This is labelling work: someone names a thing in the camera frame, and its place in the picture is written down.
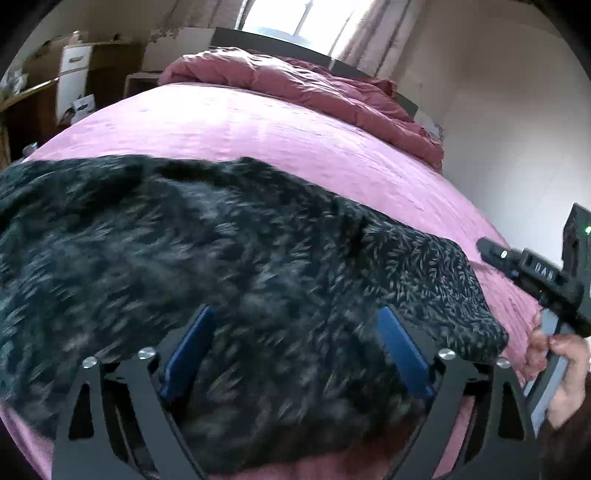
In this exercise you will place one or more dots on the blue and white box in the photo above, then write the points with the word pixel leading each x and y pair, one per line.
pixel 83 108

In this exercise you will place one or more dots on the wooden nightstand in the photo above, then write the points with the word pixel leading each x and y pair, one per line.
pixel 141 83

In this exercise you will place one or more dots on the person's right forearm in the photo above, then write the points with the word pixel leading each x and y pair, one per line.
pixel 570 450

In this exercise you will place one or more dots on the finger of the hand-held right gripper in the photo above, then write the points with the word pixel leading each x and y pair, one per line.
pixel 498 256

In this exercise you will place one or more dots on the person's right hand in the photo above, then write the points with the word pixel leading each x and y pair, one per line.
pixel 577 369

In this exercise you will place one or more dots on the bright window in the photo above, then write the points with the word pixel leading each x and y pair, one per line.
pixel 295 18

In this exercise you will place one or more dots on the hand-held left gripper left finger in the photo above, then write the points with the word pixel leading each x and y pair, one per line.
pixel 189 355

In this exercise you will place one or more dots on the dark leaf print pants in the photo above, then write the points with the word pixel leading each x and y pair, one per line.
pixel 207 258

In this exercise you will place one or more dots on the patterned curtain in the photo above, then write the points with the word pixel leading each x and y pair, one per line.
pixel 383 32

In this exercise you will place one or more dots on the white drawer cabinet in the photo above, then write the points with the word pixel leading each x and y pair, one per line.
pixel 74 74

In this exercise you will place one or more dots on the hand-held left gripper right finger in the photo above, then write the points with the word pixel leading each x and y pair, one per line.
pixel 401 355

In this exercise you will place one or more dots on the wooden desk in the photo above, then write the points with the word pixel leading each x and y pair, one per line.
pixel 32 115

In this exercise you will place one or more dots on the mauve duvet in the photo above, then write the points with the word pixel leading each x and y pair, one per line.
pixel 300 87

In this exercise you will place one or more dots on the dark grey headboard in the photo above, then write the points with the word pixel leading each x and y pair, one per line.
pixel 277 39

